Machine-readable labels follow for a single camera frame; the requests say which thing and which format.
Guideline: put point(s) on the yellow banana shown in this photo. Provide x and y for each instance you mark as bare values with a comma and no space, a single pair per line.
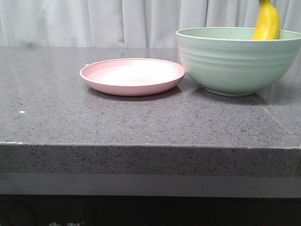
268,22

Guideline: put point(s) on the pink plate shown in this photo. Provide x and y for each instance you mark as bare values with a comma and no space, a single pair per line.
132,76

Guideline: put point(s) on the green ribbed bowl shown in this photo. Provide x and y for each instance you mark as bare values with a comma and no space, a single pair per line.
226,61

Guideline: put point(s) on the white curtain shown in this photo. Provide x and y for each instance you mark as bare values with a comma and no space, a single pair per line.
115,23

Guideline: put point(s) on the black cabinet below counter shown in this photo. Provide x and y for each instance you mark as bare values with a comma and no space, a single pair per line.
67,210

